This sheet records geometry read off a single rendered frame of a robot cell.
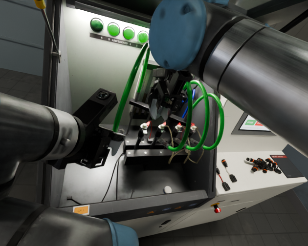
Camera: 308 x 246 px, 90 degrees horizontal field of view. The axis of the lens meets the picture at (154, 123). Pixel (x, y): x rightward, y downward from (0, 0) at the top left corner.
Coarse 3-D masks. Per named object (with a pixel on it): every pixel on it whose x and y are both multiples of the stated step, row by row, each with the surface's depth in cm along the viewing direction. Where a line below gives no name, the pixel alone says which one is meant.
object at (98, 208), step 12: (180, 192) 69; (192, 192) 70; (204, 192) 72; (84, 204) 55; (96, 204) 56; (108, 204) 57; (120, 204) 58; (132, 204) 59; (144, 204) 61; (156, 204) 62; (168, 204) 64; (180, 204) 68; (96, 216) 54; (108, 216) 58; (120, 216) 61; (132, 216) 66; (144, 216) 71
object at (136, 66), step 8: (144, 48) 42; (136, 64) 38; (144, 64) 63; (136, 72) 38; (144, 72) 66; (128, 80) 37; (128, 88) 37; (120, 104) 37; (120, 112) 37; (112, 128) 39
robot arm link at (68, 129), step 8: (56, 112) 21; (64, 112) 23; (64, 120) 21; (72, 120) 23; (64, 128) 21; (72, 128) 22; (64, 136) 21; (72, 136) 22; (56, 144) 20; (64, 144) 20; (72, 144) 23; (56, 152) 21; (64, 152) 22; (40, 160) 20
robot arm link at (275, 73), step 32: (192, 0) 15; (160, 32) 17; (192, 32) 15; (224, 32) 15; (256, 32) 14; (160, 64) 19; (192, 64) 18; (224, 64) 15; (256, 64) 13; (288, 64) 12; (224, 96) 17; (256, 96) 13; (288, 96) 12; (288, 128) 13
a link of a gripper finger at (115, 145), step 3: (114, 132) 37; (111, 141) 36; (114, 141) 38; (123, 141) 42; (111, 144) 37; (114, 144) 38; (117, 144) 40; (120, 144) 41; (111, 147) 38; (114, 147) 39; (117, 147) 40; (111, 150) 38; (114, 150) 39; (117, 150) 41; (111, 153) 39; (114, 153) 40
